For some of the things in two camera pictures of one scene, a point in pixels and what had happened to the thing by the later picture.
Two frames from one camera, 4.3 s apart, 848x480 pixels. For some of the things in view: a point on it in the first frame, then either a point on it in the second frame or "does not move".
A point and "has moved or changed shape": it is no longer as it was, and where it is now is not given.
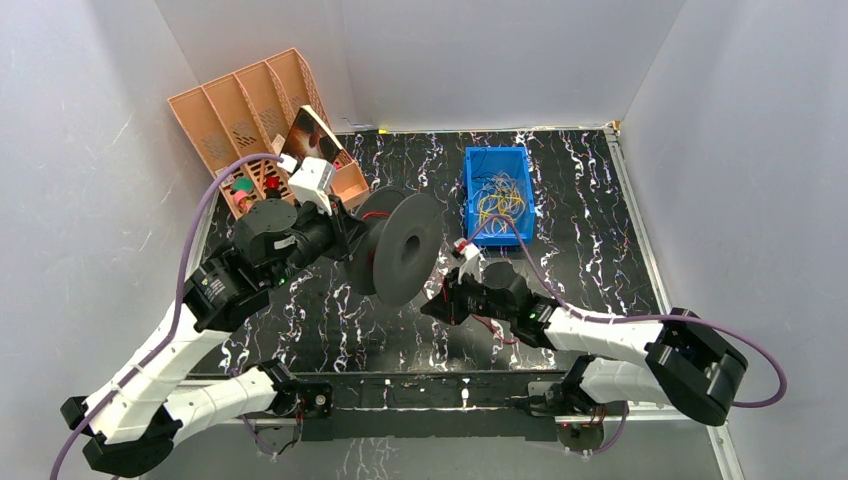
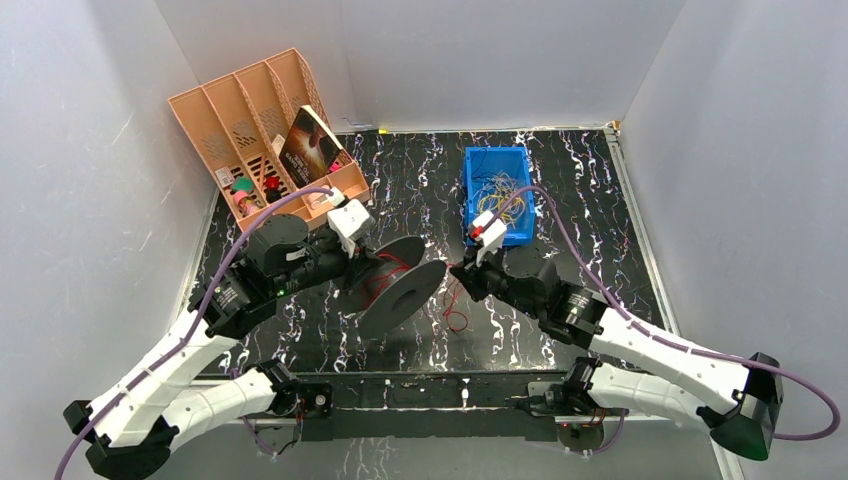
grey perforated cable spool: (401, 245) to (389, 286)
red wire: (498, 338) has moved or changed shape
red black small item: (273, 191) does not move
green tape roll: (243, 183) does not move
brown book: (307, 137) does not move
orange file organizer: (255, 111) does not move
